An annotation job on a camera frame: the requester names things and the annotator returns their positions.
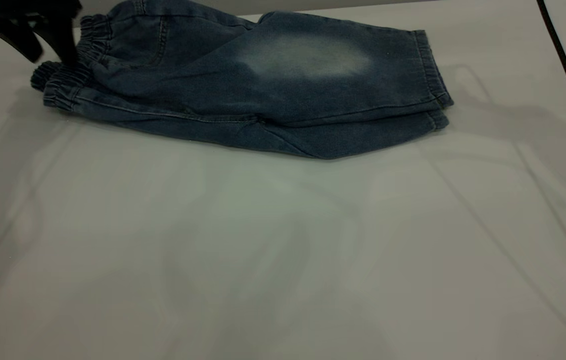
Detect blue denim shorts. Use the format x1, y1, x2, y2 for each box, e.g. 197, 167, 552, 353
29, 0, 455, 161

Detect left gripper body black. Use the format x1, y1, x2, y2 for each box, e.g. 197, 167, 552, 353
0, 0, 84, 41

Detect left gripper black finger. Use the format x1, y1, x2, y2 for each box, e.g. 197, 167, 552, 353
37, 19, 80, 67
0, 19, 45, 64

